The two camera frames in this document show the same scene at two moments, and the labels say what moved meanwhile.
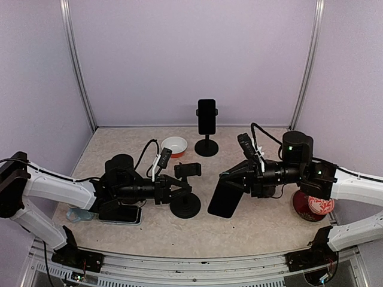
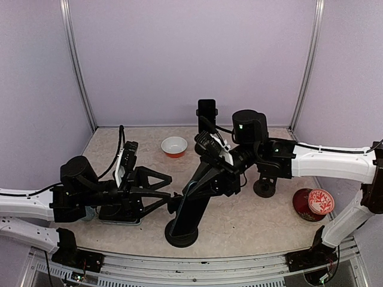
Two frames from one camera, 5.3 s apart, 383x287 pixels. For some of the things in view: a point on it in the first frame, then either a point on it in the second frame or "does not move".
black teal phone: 207,116 does not move
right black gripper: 252,171 to 225,177
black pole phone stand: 188,205 to 182,241
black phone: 225,199 to 191,211
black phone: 121,214 does not move
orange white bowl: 178,145 does not move
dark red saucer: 301,205 does not move
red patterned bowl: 320,206 does not move
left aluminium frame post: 68,24 does not move
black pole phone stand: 206,147 to 216,111
